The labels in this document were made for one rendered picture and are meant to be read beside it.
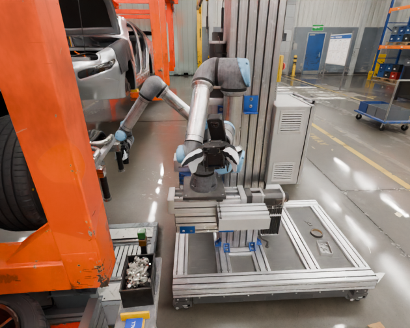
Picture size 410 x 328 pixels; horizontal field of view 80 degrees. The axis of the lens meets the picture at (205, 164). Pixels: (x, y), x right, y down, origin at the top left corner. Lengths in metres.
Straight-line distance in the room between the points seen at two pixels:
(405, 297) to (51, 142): 2.23
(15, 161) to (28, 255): 0.42
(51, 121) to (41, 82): 0.12
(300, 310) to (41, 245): 1.51
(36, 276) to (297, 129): 1.41
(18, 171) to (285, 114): 1.30
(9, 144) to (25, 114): 0.51
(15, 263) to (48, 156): 0.57
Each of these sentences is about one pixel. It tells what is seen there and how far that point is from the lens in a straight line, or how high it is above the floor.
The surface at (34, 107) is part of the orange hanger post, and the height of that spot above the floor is 1.34.
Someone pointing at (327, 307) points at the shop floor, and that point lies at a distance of 1.97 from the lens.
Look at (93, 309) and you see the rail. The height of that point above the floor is 0.39.
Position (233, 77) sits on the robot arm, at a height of 1.39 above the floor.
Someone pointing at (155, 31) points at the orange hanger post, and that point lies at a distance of 5.01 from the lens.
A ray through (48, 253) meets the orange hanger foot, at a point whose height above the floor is 0.73.
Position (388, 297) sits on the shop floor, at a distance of 2.22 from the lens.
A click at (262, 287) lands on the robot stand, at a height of 0.20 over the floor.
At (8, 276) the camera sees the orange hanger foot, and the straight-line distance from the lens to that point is 1.40.
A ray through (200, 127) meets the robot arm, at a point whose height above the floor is 1.22.
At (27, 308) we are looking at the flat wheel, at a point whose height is 0.50.
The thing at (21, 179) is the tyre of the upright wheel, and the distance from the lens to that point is 1.37.
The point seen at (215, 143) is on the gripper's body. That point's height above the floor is 1.25.
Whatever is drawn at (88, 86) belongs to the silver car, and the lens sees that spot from 4.00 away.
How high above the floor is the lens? 1.51
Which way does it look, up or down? 26 degrees down
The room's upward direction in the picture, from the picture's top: straight up
